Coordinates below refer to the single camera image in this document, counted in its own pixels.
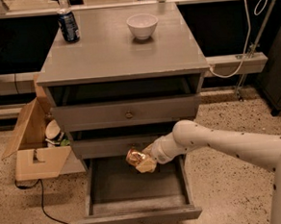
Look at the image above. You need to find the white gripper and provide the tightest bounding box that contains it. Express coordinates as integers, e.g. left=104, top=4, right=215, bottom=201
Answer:
left=136, top=133, right=188, bottom=173

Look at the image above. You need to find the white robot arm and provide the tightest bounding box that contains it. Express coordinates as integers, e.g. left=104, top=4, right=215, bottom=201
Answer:
left=136, top=120, right=281, bottom=224

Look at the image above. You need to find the grey open bottom drawer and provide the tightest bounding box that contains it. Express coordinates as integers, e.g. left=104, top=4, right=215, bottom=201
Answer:
left=78, top=156, right=201, bottom=224

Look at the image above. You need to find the grey middle drawer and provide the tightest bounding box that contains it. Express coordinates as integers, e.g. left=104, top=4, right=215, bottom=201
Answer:
left=71, top=135, right=160, bottom=160

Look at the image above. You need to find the grey top drawer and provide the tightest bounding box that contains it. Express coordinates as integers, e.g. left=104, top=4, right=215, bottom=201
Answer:
left=52, top=94, right=200, bottom=132

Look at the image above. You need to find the grey drawer cabinet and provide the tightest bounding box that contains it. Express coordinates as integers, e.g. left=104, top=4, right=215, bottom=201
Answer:
left=31, top=0, right=217, bottom=177

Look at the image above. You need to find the blue soda can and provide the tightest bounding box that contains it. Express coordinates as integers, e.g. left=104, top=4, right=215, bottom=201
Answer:
left=58, top=8, right=79, bottom=42

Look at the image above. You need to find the white bowl in box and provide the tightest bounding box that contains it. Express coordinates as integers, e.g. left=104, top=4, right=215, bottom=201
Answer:
left=45, top=120, right=61, bottom=139

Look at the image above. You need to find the metal stand pole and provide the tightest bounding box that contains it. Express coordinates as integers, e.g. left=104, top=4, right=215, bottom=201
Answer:
left=233, top=0, right=276, bottom=101

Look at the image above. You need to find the open cardboard box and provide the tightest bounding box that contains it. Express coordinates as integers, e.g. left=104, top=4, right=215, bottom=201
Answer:
left=2, top=75, right=81, bottom=182

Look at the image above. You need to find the white ceramic bowl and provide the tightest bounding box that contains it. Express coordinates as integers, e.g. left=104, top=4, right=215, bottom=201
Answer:
left=126, top=13, right=158, bottom=39

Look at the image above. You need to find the dark cabinet at right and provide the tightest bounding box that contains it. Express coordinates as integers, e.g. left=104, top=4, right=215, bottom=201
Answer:
left=257, top=25, right=281, bottom=116

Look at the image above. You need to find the black floor cable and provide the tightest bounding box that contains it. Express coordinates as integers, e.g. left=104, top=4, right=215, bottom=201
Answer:
left=14, top=175, right=89, bottom=224

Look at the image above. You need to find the white hanging cable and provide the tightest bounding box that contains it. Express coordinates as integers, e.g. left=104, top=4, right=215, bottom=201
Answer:
left=204, top=0, right=275, bottom=80

